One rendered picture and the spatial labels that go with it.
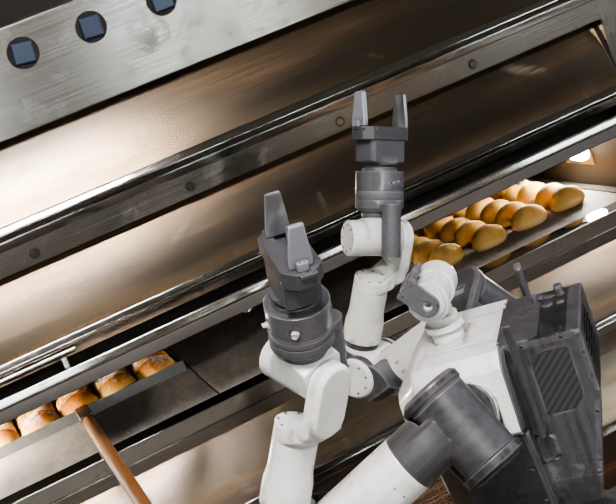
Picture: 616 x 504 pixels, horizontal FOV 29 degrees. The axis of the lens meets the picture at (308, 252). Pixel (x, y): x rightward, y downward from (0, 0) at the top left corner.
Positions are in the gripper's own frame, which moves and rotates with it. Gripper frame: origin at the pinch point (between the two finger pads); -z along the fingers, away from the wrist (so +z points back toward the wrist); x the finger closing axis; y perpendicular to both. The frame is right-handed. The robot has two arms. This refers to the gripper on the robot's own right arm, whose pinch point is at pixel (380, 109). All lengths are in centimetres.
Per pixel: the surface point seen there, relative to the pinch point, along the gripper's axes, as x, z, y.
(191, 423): -4, 67, 59
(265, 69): -17, -11, 50
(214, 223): -8, 22, 56
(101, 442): 13, 70, 70
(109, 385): -8, 64, 97
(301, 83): -23, -9, 45
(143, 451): 5, 72, 64
